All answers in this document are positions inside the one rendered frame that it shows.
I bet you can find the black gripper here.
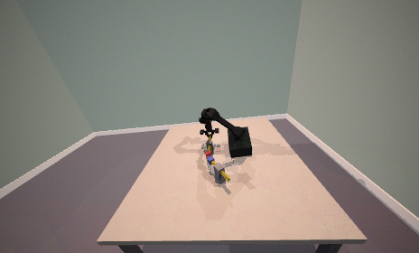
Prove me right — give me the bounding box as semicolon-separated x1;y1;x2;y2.
200;126;219;139

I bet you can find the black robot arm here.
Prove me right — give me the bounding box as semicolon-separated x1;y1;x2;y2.
199;108;246;140

